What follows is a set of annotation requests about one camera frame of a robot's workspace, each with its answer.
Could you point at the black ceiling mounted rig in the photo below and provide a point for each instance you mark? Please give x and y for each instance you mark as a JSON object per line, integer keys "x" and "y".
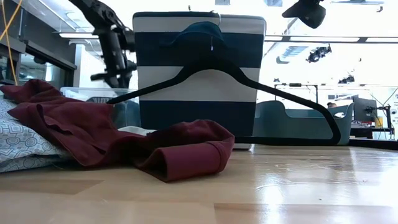
{"x": 346, "y": 79}
{"x": 318, "y": 53}

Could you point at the navy white striped fabric bin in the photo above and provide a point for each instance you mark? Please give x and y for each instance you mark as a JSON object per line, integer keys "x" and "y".
{"x": 199, "y": 115}

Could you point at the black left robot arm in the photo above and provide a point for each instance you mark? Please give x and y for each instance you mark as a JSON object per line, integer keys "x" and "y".
{"x": 96, "y": 14}

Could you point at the black metal frame stand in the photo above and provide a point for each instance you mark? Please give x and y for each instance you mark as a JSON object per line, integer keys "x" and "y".
{"x": 295, "y": 84}

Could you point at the dark framed glass partition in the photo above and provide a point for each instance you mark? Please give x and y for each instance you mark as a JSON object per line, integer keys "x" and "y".
{"x": 46, "y": 62}

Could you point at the ceiling light strip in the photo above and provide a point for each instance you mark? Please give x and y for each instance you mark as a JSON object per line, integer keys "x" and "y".
{"x": 77, "y": 35}

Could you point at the black clothes hanger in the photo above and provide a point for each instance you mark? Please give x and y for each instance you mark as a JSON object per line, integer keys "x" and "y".
{"x": 289, "y": 98}

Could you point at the long white cloth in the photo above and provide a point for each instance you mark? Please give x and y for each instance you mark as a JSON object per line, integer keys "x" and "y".
{"x": 136, "y": 130}

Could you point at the teal plastic basket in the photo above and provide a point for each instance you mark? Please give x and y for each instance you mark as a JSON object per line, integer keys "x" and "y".
{"x": 292, "y": 127}

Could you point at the light blue patterned cloth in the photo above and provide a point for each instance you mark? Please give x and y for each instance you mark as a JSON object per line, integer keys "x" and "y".
{"x": 25, "y": 143}

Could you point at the dark background desk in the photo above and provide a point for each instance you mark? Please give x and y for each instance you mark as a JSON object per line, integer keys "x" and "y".
{"x": 370, "y": 130}

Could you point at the person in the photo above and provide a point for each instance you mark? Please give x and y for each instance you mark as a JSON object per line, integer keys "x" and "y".
{"x": 331, "y": 105}

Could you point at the maroon cloth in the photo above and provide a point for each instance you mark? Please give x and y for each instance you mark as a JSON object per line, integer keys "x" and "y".
{"x": 93, "y": 137}

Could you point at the clear plastic bin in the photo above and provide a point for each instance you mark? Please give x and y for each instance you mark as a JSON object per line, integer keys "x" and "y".
{"x": 77, "y": 92}

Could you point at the black aluminium table frame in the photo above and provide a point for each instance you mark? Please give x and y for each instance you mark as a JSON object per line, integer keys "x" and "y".
{"x": 373, "y": 143}

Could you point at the black computer monitor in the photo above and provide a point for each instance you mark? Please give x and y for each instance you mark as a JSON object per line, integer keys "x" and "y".
{"x": 363, "y": 109}

